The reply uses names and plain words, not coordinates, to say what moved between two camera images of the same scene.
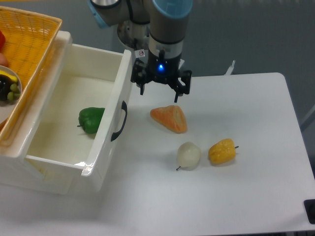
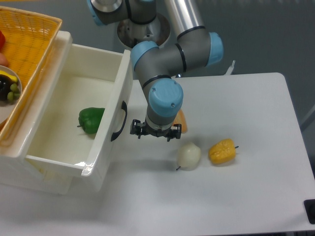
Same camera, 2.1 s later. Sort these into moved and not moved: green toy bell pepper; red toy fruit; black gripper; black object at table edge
Moved: black gripper
Not moved: black object at table edge; green toy bell pepper; red toy fruit
